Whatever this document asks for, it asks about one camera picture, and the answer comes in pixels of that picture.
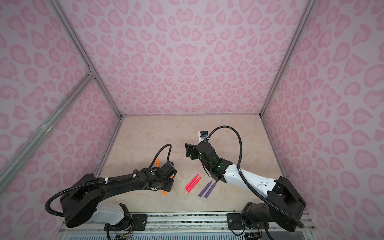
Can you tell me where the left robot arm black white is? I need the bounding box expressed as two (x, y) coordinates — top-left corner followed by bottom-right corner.
(60, 162), (177, 231)

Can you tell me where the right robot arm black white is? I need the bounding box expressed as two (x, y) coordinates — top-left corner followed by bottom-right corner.
(185, 142), (306, 232)

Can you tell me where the pink marker pen right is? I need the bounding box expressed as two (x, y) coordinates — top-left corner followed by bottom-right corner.
(187, 177), (201, 193)

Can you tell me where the pink marker pen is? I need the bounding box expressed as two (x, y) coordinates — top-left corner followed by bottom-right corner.
(185, 174), (199, 191)
(187, 177), (201, 193)

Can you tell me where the pink marker pen left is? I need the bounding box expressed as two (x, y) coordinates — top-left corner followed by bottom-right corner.
(185, 174), (199, 191)

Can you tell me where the purple marker pen left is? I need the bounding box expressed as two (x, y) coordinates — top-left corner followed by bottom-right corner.
(198, 181), (213, 198)

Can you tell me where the purple marker pen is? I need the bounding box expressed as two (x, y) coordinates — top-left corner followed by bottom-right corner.
(204, 182), (217, 199)
(198, 181), (213, 198)

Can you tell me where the purple marker pen right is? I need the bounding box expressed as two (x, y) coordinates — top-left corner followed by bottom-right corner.
(204, 182), (217, 199)

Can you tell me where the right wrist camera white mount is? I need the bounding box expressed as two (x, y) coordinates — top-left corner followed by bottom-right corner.
(198, 131), (209, 143)

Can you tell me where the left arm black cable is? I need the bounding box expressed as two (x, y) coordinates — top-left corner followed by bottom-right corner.
(44, 143), (173, 217)

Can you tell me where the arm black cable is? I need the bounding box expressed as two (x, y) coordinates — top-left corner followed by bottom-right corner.
(44, 143), (173, 217)
(207, 125), (305, 229)

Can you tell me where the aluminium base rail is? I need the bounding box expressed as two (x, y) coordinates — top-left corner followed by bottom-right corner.
(56, 212), (319, 240)

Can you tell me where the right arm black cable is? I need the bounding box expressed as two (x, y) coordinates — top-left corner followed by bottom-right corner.
(207, 125), (305, 229)

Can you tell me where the aluminium diagonal frame bar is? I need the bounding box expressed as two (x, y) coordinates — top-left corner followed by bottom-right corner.
(1, 71), (95, 193)

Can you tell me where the aluminium corner frame post right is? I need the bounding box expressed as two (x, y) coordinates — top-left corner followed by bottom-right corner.
(260, 0), (318, 119)

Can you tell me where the aluminium corner frame post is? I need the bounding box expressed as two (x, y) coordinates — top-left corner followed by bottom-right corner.
(47, 0), (123, 120)
(260, 0), (318, 119)

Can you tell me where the aluminium corner frame post left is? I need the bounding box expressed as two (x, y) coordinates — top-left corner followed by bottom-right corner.
(47, 0), (123, 120)

